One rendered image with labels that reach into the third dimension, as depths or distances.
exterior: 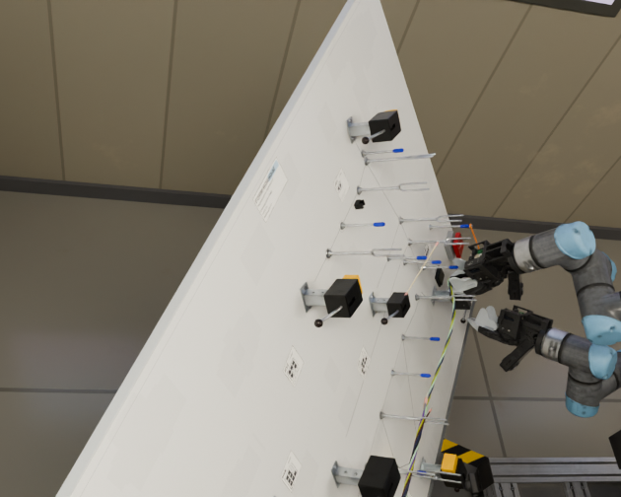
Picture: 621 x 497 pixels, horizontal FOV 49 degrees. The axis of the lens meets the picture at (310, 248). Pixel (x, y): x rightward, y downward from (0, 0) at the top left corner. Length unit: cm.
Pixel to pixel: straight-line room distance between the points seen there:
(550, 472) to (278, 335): 182
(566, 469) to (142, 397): 214
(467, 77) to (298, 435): 190
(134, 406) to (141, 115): 205
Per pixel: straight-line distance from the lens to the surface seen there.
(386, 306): 136
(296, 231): 112
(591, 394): 173
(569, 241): 147
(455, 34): 263
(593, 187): 354
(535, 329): 172
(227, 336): 96
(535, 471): 272
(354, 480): 127
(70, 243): 301
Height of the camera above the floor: 245
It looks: 52 degrees down
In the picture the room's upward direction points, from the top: 22 degrees clockwise
